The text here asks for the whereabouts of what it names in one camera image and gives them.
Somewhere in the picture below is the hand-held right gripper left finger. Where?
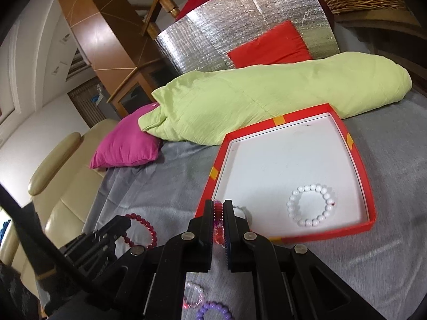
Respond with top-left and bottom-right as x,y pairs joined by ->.
112,199 -> 216,320

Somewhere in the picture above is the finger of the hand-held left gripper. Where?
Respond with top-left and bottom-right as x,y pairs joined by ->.
89,215 -> 131,245

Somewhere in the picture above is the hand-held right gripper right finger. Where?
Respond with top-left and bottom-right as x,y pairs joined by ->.
223,199 -> 388,320

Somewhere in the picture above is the pink bead bracelet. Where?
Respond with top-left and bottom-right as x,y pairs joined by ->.
183,282 -> 205,309
213,201 -> 227,245

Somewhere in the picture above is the grey bangle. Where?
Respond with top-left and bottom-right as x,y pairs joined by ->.
232,206 -> 251,222

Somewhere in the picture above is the red bead bracelet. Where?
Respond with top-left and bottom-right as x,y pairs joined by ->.
121,213 -> 158,250

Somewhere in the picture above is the white bead bracelet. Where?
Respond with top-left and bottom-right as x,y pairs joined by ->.
287,183 -> 335,227

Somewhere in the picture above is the red cardboard box tray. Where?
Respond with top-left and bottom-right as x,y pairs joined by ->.
194,103 -> 377,245

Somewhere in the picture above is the purple bead bracelet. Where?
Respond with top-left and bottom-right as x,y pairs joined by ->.
196,302 -> 234,320

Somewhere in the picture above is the beige leather sofa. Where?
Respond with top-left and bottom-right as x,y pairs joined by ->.
0,118 -> 124,294

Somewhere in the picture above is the dark patterned cloth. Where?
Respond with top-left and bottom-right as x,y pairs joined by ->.
0,260 -> 42,320

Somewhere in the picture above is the magenta pillow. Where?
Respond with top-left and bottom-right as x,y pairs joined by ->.
89,103 -> 164,169

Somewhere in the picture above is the grey appliance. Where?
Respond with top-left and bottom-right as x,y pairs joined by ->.
92,87 -> 118,121

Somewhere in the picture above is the light green quilt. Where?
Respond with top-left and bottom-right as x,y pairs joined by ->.
138,51 -> 412,146

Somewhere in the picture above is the brown slatted door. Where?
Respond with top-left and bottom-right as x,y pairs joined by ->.
68,80 -> 114,128

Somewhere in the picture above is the grey blanket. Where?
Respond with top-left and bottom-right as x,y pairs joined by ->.
82,90 -> 427,320

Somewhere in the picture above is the low wooden glass cabinet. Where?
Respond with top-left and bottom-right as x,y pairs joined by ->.
107,58 -> 177,119

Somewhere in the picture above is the red cushion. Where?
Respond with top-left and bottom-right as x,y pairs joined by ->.
227,20 -> 314,69

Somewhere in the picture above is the silver foil board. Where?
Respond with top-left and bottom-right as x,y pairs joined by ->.
154,0 -> 341,77

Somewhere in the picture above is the tall wooden column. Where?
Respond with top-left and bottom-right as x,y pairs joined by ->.
52,0 -> 161,85

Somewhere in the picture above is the wooden railing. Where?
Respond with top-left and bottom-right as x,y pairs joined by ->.
140,0 -> 201,37

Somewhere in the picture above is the dark wooden shelf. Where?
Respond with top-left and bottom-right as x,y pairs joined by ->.
334,7 -> 427,95

